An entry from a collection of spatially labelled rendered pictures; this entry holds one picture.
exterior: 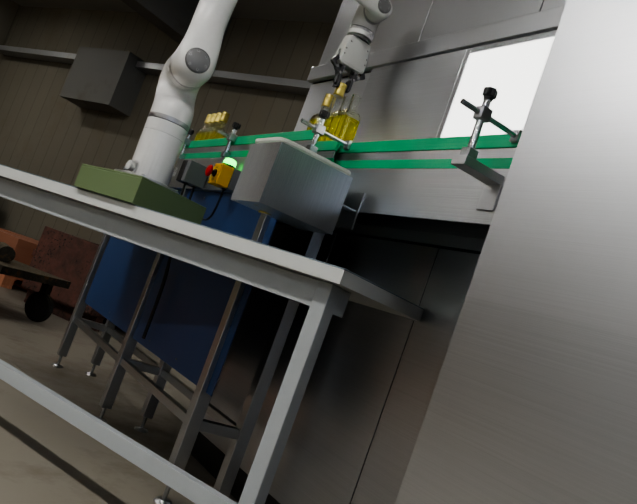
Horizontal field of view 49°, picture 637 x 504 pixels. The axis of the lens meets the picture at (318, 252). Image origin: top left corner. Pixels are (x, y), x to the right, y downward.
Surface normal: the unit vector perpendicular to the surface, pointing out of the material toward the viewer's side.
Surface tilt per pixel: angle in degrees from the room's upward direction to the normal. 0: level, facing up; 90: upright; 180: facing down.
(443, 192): 90
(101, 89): 90
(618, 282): 90
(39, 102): 90
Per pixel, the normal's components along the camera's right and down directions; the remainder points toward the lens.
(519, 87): -0.79, -0.34
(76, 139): -0.52, -0.26
